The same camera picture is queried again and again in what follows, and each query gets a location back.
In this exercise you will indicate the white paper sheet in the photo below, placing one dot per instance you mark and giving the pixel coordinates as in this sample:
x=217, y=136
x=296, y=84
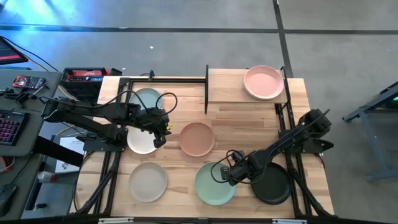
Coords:
x=70, y=155

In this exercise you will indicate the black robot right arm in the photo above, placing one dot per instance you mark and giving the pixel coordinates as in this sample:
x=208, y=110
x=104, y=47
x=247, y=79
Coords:
x=289, y=138

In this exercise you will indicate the white metal bracket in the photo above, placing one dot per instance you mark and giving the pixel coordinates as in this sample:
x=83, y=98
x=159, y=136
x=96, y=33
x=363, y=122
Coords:
x=289, y=221
x=115, y=221

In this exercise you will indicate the grey desk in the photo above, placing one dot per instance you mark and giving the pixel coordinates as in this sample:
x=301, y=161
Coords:
x=31, y=140

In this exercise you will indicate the black computer monitor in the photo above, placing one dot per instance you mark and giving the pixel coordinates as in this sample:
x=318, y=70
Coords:
x=9, y=51

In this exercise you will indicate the beige grey plate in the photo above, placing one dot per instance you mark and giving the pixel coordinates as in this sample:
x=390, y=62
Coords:
x=148, y=182

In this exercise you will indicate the pink plate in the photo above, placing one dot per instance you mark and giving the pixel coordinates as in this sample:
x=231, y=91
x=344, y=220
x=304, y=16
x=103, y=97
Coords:
x=263, y=82

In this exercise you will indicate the light blue plate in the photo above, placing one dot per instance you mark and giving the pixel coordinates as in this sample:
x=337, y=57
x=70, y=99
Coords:
x=146, y=96

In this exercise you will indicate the black plate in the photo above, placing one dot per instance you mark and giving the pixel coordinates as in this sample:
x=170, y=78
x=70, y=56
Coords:
x=273, y=189

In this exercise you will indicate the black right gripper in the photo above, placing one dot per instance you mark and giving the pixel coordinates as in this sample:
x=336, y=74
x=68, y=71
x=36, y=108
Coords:
x=242, y=169

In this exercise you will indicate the clear plastic bottle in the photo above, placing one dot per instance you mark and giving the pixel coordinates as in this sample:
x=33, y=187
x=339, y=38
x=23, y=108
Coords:
x=46, y=177

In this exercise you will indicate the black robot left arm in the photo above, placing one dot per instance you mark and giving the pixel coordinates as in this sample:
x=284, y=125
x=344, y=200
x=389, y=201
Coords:
x=87, y=110

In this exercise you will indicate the mint green plate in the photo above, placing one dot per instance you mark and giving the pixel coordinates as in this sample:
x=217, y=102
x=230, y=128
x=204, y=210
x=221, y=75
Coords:
x=211, y=186

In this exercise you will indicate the grey metal stand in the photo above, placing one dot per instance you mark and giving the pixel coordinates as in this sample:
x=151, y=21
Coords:
x=373, y=124

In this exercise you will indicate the black backlit keyboard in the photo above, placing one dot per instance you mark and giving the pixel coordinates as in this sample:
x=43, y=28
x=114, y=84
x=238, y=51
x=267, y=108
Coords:
x=11, y=127

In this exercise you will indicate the red black power unit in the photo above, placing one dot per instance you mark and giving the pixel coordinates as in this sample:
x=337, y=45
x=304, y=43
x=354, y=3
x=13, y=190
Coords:
x=85, y=79

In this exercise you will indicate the terracotta plate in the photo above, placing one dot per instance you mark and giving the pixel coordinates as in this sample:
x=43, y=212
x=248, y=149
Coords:
x=196, y=139

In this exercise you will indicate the cream white plate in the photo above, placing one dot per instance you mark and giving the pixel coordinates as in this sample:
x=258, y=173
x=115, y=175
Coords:
x=140, y=143

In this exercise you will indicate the black dish rack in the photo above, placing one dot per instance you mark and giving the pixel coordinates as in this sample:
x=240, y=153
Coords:
x=227, y=87

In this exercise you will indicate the red black phone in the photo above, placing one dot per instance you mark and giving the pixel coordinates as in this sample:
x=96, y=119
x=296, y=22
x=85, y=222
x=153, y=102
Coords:
x=29, y=82

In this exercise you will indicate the black computer mouse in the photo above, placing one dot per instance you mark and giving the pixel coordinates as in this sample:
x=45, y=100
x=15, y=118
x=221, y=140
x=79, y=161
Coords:
x=6, y=199

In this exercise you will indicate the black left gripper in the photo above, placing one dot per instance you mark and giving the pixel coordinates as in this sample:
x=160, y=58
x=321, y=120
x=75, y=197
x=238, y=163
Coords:
x=154, y=119

